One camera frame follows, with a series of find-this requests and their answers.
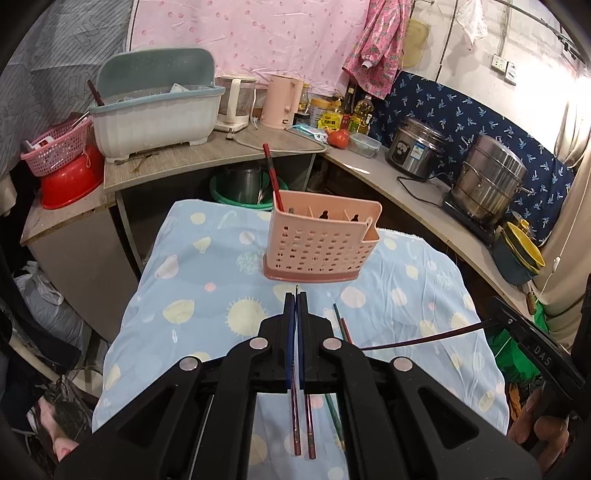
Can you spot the wet wipes pack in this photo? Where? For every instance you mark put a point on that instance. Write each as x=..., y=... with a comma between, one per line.
x=315, y=133

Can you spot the dish drainer box with lid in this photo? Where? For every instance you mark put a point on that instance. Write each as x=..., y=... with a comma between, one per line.
x=155, y=98

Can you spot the pink dotted curtain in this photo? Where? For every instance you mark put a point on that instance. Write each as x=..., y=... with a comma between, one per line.
x=304, y=39

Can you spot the person's right hand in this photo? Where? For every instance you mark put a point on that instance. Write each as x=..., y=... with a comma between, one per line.
x=551, y=430

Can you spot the grey striped curtain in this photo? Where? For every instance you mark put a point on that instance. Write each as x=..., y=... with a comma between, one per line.
x=45, y=80

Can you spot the pink plastic basket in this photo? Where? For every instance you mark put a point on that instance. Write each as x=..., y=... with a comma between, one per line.
x=57, y=147

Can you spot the silver rice cooker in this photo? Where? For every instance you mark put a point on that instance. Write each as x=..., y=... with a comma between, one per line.
x=416, y=149

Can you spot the stainless steel steamer pot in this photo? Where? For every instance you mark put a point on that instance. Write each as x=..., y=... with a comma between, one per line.
x=491, y=175

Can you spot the wall power socket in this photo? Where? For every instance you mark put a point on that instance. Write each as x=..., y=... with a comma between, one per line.
x=499, y=64

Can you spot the yellow bowl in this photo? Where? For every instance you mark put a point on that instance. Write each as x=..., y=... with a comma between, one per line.
x=523, y=247

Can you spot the cooking oil bottle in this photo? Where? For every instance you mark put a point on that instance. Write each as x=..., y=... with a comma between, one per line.
x=362, y=113

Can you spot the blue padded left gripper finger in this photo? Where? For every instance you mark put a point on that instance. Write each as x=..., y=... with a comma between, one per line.
x=290, y=304
x=301, y=310

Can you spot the dark green chopstick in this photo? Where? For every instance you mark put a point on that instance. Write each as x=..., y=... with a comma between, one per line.
x=337, y=314

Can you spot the dark maroon chopstick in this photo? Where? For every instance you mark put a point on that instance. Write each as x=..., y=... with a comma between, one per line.
x=295, y=422

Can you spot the pink floral apron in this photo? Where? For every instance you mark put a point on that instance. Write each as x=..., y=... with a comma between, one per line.
x=377, y=57

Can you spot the white hanging cloth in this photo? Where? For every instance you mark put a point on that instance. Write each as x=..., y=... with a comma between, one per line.
x=472, y=20

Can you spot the red plastic basin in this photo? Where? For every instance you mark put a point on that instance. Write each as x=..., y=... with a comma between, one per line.
x=73, y=181

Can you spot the white glass kettle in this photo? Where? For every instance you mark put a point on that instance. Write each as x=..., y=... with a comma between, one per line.
x=237, y=103

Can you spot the yellow seasoning bag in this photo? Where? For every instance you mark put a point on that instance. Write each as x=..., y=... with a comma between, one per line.
x=330, y=120

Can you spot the clear food container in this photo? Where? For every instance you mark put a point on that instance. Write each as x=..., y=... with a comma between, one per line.
x=363, y=145

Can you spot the green plastic basin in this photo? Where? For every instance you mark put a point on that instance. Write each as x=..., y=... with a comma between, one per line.
x=246, y=187

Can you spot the green chopstick gold band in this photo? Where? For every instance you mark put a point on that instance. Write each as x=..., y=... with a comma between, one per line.
x=333, y=412

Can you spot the pink electric kettle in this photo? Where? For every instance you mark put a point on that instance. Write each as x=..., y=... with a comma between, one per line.
x=283, y=96

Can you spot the black induction cooker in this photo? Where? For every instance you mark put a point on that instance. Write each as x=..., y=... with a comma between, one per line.
x=473, y=216

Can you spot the pink perforated utensil holder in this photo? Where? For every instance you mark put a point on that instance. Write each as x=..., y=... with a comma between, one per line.
x=318, y=238

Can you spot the dark purple chopstick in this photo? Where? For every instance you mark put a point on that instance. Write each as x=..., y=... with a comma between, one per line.
x=435, y=337

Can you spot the bright red chopstick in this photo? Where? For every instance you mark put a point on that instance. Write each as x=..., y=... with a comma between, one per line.
x=273, y=177

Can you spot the light blue patterned tablecloth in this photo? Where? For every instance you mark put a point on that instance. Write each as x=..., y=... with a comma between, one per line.
x=203, y=290

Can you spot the red tomato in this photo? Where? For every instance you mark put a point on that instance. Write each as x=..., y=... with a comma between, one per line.
x=339, y=139

